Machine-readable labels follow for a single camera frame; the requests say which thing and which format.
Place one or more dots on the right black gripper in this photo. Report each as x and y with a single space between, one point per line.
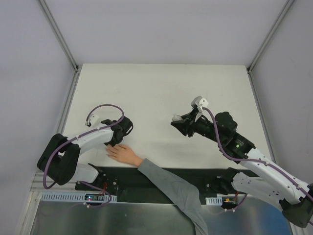
190 124

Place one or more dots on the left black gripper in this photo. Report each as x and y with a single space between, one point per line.
113 141

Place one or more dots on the clear nail polish bottle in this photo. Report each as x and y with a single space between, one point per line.
176 118

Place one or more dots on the grey sleeved forearm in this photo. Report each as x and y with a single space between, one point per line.
182 193

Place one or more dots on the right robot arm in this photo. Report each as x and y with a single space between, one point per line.
290 195

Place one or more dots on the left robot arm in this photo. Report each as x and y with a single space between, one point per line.
59 160

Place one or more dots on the person's hand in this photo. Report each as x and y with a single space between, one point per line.
123 154

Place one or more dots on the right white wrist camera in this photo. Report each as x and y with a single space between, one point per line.
199 103

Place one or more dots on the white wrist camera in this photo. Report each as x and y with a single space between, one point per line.
93 120
199 103

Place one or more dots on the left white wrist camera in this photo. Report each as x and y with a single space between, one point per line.
93 120

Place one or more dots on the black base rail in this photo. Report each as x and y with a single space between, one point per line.
131 185

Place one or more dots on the right white cable duct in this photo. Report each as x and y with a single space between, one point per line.
214 201

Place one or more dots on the right aluminium frame post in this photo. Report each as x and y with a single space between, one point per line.
271 33

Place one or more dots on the aluminium frame post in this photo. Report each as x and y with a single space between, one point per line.
57 33
271 33

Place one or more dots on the left aluminium frame post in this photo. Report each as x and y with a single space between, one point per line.
57 33

